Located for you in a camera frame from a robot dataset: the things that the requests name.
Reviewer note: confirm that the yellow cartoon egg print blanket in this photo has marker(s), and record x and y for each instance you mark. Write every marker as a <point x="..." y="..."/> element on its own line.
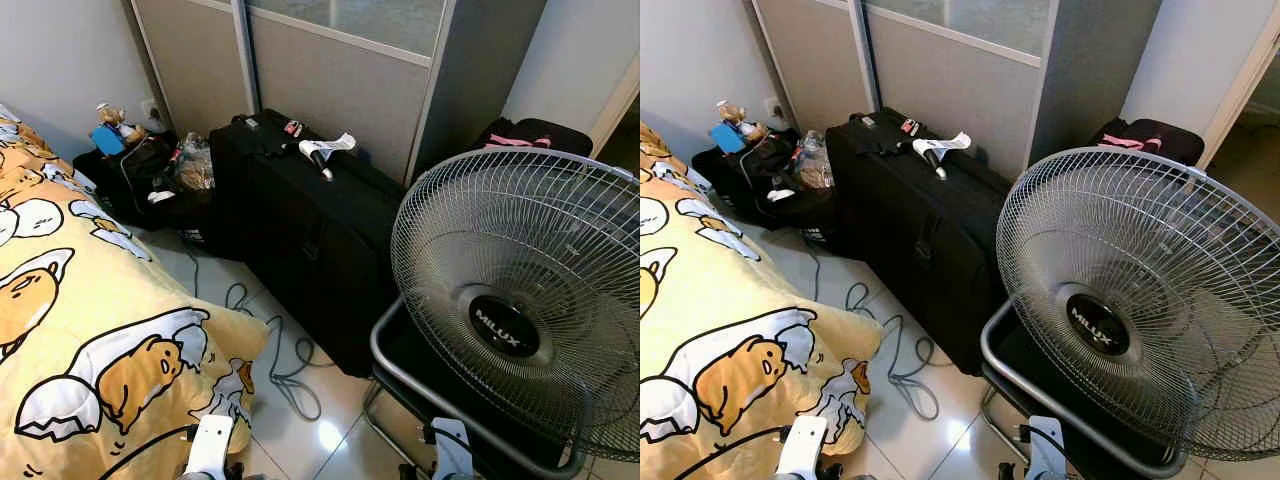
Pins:
<point x="100" y="300"/>
<point x="720" y="320"/>

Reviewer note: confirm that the open black bag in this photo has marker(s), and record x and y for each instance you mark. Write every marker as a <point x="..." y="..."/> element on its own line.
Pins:
<point x="120" y="190"/>
<point x="730" y="180"/>

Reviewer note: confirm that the small blue box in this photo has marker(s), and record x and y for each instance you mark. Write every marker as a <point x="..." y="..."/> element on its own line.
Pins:
<point x="107" y="140"/>
<point x="729" y="138"/>

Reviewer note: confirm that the small white object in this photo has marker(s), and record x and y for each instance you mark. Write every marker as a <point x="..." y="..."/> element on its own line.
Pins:
<point x="781" y="194"/>
<point x="161" y="196"/>

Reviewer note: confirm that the small brown plush toy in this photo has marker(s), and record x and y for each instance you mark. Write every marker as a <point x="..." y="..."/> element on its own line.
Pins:
<point x="112" y="115"/>
<point x="733" y="112"/>

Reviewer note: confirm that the crumpled clear plastic bag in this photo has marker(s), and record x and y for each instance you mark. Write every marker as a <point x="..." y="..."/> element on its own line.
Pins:
<point x="815" y="165"/>
<point x="195" y="170"/>

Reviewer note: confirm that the large black suitcase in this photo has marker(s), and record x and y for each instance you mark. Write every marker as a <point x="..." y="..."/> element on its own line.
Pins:
<point x="910" y="230"/>
<point x="300" y="230"/>

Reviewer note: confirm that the small red black item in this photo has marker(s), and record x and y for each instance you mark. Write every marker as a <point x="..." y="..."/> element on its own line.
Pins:
<point x="909" y="126"/>
<point x="292" y="128"/>

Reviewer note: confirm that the white paper tag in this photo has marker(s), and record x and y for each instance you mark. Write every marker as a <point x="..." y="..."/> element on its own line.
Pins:
<point x="340" y="142"/>
<point x="955" y="141"/>

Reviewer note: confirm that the grey sliding door wardrobe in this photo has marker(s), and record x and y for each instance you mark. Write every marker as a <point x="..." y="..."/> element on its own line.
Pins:
<point x="950" y="90"/>
<point x="330" y="90"/>

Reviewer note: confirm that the beige door frame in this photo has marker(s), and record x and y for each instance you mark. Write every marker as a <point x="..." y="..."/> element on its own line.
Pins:
<point x="618" y="100"/>
<point x="1240" y="90"/>

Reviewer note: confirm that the white wall socket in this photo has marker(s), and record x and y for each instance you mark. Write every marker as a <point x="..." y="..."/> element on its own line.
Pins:
<point x="152" y="108"/>
<point x="774" y="106"/>

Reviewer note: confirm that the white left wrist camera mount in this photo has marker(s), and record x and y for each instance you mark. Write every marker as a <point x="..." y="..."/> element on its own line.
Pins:
<point x="803" y="445"/>
<point x="208" y="445"/>

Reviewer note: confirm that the light grey right wrist camera mount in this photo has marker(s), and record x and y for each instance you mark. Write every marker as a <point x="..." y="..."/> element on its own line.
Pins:
<point x="1045" y="450"/>
<point x="452" y="445"/>

